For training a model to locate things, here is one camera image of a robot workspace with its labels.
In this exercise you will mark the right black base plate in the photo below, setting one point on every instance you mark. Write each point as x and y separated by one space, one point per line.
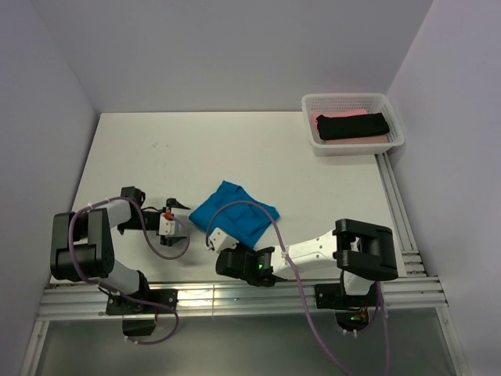
333 296

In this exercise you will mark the pink folded t-shirt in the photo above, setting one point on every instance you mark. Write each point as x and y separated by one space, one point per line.
366 140

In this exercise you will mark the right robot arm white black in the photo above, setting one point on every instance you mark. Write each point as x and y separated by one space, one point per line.
364 253

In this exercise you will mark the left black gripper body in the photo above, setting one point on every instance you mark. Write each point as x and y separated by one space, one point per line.
149 218

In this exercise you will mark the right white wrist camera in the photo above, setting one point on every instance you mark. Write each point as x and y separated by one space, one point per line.
219 240

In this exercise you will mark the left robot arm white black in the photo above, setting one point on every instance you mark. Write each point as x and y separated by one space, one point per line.
82 248

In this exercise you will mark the black rolled t-shirt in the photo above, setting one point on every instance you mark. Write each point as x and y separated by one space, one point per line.
356 126

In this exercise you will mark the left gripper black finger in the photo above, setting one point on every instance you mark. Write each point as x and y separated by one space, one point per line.
171 240
172 203

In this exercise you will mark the blue t-shirt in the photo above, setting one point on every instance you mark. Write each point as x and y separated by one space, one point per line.
244 222

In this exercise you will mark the aluminium rail frame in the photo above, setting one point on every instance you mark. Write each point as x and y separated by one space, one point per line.
414 291

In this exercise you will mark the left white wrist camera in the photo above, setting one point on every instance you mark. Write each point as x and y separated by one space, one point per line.
168 226

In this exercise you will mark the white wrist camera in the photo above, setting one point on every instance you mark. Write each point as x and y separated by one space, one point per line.
168 226
219 240

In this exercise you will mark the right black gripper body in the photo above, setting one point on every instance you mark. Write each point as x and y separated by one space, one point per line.
242 250

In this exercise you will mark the white plastic basket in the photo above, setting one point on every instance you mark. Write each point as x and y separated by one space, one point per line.
373 103

